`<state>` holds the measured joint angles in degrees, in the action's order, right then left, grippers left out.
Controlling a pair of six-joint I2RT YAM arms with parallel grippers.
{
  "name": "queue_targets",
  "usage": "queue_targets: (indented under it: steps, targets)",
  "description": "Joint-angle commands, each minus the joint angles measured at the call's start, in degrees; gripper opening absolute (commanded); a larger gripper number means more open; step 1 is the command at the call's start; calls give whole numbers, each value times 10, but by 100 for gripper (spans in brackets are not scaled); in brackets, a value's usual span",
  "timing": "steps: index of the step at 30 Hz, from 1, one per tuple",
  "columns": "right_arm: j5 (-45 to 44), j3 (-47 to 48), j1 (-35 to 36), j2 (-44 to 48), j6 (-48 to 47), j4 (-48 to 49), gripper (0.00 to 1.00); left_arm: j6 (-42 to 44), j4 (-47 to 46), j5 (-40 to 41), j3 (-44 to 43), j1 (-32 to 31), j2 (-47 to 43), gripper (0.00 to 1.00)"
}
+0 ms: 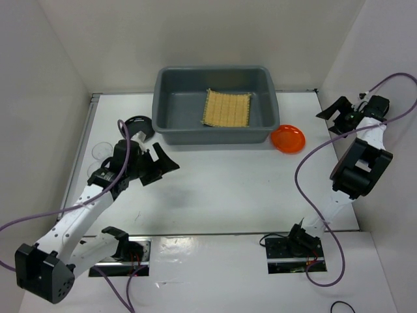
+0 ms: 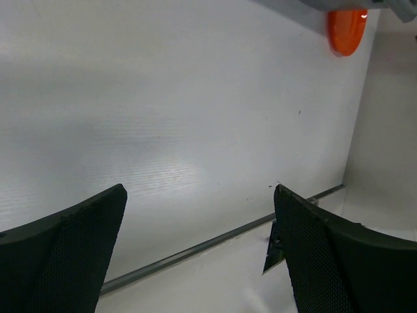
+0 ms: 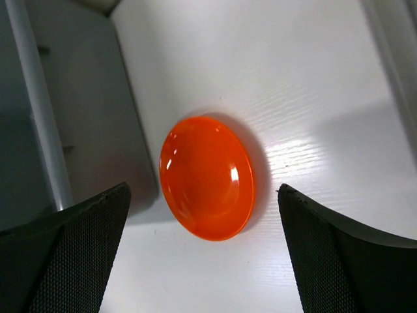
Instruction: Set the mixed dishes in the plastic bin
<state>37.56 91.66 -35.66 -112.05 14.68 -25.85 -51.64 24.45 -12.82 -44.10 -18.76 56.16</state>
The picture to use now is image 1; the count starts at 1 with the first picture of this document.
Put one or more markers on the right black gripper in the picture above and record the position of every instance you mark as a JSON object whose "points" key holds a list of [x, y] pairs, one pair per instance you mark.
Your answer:
{"points": [[344, 105]]}

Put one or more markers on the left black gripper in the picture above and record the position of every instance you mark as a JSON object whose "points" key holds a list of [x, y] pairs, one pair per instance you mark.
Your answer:
{"points": [[163, 165]]}

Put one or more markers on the woven bamboo mat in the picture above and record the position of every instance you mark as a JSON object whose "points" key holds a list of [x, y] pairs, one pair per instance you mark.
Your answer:
{"points": [[226, 110]]}

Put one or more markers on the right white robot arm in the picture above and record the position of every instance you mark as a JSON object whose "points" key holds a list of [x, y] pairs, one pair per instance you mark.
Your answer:
{"points": [[360, 167]]}

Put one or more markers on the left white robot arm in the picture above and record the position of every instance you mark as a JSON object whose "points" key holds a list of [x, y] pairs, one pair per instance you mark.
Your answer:
{"points": [[49, 267]]}

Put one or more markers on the grey plastic bin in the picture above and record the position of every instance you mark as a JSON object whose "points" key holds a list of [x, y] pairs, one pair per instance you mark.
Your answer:
{"points": [[179, 100]]}

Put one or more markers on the black round plate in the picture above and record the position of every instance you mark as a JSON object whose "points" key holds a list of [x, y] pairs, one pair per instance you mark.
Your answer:
{"points": [[140, 123]]}

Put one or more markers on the clear glass cup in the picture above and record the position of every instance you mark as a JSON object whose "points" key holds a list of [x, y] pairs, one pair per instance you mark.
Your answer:
{"points": [[92, 168], [102, 151]]}

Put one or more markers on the orange plastic plate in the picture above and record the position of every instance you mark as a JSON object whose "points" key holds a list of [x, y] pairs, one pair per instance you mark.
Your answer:
{"points": [[288, 139]]}

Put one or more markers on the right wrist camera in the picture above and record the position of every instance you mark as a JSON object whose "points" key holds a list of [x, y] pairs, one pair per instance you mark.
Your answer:
{"points": [[363, 98]]}

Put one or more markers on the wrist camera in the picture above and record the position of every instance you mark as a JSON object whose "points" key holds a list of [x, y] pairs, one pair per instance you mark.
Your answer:
{"points": [[363, 98], [140, 137]]}

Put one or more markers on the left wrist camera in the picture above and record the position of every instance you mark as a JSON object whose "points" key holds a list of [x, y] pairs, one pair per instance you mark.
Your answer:
{"points": [[140, 137]]}

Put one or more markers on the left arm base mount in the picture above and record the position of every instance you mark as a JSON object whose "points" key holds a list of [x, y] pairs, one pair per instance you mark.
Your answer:
{"points": [[135, 262]]}

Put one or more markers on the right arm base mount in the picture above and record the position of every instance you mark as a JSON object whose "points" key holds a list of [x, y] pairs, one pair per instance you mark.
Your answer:
{"points": [[294, 252]]}

